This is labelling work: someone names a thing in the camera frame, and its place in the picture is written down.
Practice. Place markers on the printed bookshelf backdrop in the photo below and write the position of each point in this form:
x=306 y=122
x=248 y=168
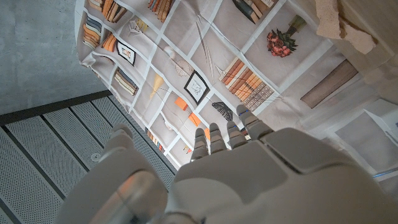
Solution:
x=174 y=46

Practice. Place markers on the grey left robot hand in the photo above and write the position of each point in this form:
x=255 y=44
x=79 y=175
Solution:
x=248 y=180

